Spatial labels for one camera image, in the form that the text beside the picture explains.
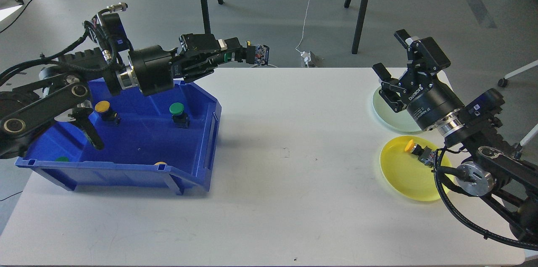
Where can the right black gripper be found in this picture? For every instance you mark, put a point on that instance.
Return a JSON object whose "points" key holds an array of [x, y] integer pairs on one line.
{"points": [[419, 91]]}

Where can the yellow plate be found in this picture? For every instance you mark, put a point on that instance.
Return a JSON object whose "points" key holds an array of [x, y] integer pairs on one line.
{"points": [[405, 173]]}

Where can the green button at bin corner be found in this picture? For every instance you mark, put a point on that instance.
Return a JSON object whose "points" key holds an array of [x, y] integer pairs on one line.
{"points": [[62, 159]]}

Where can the light green plate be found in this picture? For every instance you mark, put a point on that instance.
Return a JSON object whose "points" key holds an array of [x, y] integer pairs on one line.
{"points": [[401, 121]]}

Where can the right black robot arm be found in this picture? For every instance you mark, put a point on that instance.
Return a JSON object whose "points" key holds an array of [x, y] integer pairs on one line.
{"points": [[475, 161]]}

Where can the blue plastic bin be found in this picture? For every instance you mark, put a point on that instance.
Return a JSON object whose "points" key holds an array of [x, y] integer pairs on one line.
{"points": [[146, 135]]}

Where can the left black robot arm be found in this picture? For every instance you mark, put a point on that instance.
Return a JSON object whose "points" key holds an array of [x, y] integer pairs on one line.
{"points": [[103, 51]]}

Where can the white power adapter on floor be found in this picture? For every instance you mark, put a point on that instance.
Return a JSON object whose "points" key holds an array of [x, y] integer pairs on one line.
{"points": [[310, 60]]}

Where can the yellow push button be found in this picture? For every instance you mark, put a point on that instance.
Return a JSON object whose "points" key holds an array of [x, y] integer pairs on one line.
{"points": [[425, 155], [106, 112]]}

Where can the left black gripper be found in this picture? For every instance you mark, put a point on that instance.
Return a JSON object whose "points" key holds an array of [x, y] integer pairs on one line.
{"points": [[154, 69]]}

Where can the green push button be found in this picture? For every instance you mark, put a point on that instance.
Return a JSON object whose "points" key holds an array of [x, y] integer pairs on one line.
{"points": [[257, 55], [178, 115]]}

